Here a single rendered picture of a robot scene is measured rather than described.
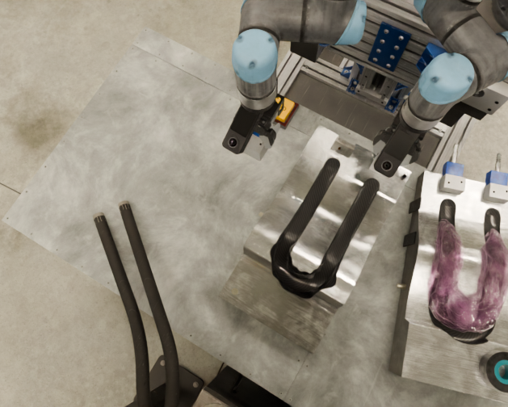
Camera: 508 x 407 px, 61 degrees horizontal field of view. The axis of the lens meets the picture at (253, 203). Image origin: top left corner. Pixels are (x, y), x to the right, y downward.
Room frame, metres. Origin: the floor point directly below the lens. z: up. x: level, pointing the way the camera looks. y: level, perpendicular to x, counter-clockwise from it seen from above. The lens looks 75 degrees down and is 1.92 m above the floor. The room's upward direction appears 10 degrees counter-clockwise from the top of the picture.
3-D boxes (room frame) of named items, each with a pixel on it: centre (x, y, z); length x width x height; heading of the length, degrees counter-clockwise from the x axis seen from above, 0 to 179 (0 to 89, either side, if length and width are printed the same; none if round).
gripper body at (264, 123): (0.43, -0.05, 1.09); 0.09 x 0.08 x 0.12; 140
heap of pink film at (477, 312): (0.02, -0.46, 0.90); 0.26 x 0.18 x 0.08; 157
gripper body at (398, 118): (0.34, -0.35, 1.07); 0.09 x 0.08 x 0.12; 140
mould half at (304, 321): (0.18, -0.14, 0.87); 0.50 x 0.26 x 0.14; 140
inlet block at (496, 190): (0.25, -0.62, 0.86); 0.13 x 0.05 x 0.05; 157
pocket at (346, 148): (0.39, -0.25, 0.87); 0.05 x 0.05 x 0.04; 50
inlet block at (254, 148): (0.44, -0.06, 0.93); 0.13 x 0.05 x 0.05; 140
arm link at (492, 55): (0.38, -0.44, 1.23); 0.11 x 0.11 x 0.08; 18
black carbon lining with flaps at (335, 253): (0.19, -0.16, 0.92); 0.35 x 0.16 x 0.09; 140
